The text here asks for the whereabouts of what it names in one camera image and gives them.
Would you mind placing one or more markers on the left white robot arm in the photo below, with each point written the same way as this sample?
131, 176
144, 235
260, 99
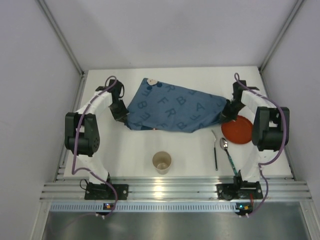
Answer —
81, 130

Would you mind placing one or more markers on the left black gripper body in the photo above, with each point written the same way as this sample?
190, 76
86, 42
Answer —
121, 114

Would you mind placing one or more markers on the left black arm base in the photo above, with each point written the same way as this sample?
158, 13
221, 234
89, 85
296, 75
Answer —
104, 192

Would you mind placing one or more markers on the right aluminium frame post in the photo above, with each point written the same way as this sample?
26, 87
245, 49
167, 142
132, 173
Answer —
298, 4

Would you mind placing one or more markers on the metal spoon green handle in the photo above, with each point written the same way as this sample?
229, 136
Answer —
224, 146

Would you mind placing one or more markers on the blue letter-print cloth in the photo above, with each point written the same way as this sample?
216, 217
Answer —
161, 106

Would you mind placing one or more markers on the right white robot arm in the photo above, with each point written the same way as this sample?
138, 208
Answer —
250, 117

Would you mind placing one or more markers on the red plastic plate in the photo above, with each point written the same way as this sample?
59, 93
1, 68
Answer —
238, 131

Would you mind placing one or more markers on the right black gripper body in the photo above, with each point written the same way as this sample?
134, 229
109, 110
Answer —
227, 113

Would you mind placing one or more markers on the aluminium mounting rail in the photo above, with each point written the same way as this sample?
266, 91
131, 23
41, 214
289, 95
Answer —
175, 189

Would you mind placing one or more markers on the slotted grey cable duct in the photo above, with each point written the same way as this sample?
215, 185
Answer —
148, 207

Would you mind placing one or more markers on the beige plastic cup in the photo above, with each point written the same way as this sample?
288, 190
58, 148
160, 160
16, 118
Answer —
162, 162

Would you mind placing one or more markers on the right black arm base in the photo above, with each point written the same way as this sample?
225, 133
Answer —
246, 191

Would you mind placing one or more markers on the aluminium frame post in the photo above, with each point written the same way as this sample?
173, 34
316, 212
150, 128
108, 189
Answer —
43, 6
298, 4

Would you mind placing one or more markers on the left aluminium frame post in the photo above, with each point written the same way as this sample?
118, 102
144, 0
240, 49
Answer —
43, 6

